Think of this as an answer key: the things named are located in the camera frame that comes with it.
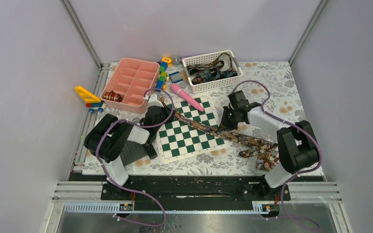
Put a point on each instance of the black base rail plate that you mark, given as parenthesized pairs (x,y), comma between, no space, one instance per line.
(195,193)

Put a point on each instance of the black microphone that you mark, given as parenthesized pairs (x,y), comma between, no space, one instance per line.
(150,150)

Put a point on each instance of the grey lego baseplate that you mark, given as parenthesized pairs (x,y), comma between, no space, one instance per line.
(132,152)

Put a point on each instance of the blue patterned tie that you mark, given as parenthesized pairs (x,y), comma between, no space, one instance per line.
(210,75)

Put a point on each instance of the purple glitter microphone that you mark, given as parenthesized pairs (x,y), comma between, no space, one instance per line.
(176,60)

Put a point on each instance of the colourful lego block vehicle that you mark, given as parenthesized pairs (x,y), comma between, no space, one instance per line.
(163,76)

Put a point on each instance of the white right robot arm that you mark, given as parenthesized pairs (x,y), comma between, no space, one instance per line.
(296,142)

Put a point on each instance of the blue grey lego brick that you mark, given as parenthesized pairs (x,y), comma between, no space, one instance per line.
(176,77)

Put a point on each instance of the wooden rectangular block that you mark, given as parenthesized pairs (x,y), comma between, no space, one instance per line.
(184,76)

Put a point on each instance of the yellow toy crane car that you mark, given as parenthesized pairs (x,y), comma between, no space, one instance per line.
(92,102)

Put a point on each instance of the pink divided organizer tray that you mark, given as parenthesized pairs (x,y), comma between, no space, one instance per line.
(131,79)

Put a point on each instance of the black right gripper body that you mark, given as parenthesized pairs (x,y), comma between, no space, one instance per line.
(230,121)

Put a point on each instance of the green white chessboard mat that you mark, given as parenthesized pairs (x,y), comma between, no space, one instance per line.
(176,140)

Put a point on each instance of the white perforated plastic basket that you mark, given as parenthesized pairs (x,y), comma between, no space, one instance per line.
(222,60)

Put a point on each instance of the rolled red patterned tie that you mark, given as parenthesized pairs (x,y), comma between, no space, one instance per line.
(113,96)

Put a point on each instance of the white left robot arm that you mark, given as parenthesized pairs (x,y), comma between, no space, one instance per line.
(107,139)

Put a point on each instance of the brown floral patterned tie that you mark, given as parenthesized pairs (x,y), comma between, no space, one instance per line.
(264,150)

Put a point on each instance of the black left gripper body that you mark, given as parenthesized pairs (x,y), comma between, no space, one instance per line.
(165,116)

